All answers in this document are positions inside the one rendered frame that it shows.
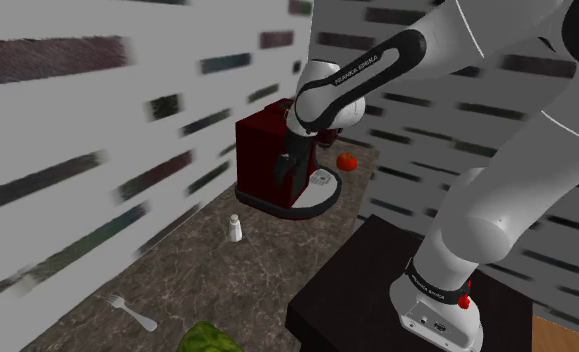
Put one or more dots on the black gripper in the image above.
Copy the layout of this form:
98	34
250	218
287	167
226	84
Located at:
296	150

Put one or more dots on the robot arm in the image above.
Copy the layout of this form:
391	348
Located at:
503	146

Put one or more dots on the red coffee machine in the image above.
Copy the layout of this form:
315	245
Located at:
262	156

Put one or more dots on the red tomato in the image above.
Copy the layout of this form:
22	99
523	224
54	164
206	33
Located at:
347	162

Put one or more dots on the white salt shaker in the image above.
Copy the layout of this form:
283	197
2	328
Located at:
235	229

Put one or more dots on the dark robot stand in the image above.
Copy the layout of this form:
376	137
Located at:
347	292

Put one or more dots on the green watermelon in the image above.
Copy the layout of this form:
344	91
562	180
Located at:
208	339

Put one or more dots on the silver fork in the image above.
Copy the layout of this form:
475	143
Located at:
133	314

